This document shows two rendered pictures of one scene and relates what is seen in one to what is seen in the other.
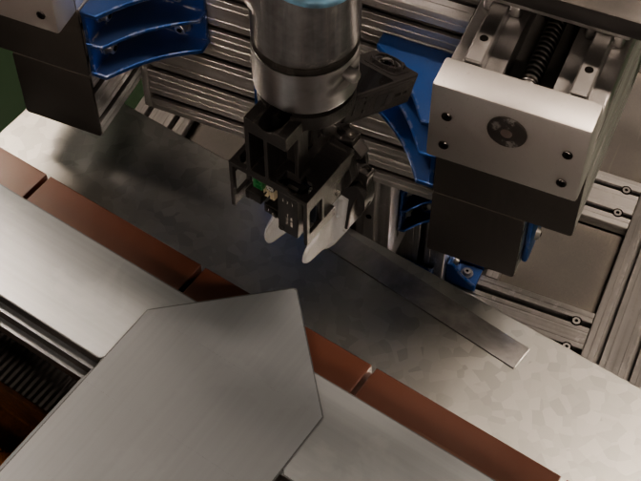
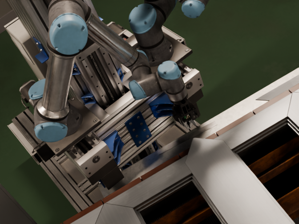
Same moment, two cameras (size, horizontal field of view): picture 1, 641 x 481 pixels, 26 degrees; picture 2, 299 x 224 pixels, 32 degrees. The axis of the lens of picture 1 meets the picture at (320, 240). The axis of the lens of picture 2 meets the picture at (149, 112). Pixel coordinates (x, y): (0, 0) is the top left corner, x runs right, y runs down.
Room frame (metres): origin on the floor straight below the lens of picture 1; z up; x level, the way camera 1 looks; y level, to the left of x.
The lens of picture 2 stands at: (-0.27, 1.04, 2.47)
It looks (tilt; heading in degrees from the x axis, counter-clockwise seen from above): 45 degrees down; 318
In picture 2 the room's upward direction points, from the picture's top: 25 degrees counter-clockwise
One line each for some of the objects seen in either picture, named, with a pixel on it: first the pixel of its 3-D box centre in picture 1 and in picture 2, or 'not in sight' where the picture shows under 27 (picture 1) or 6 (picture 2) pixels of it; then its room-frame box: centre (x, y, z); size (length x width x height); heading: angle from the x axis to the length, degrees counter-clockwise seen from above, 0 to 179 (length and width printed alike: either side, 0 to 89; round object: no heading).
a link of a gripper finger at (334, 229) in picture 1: (321, 235); (192, 121); (0.66, 0.00, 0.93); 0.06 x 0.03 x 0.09; 145
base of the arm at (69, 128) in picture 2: not in sight; (60, 115); (1.12, 0.23, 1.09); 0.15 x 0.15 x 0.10
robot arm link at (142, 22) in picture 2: not in sight; (146, 23); (0.92, -0.24, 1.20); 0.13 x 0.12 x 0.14; 92
